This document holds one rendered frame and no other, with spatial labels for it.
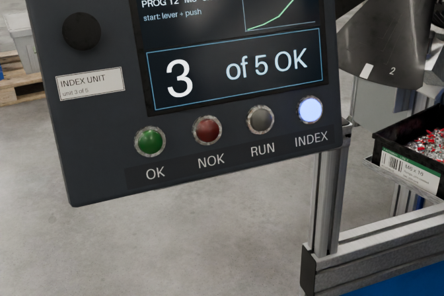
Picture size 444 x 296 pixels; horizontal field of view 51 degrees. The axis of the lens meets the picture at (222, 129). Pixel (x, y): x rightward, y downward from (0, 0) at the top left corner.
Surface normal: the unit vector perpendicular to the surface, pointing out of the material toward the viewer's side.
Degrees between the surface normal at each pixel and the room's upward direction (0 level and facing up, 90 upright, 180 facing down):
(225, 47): 75
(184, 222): 0
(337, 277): 90
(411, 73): 43
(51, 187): 0
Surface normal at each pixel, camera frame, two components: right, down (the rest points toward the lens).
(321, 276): 0.34, 0.43
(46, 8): 0.32, 0.19
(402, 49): -0.21, -0.27
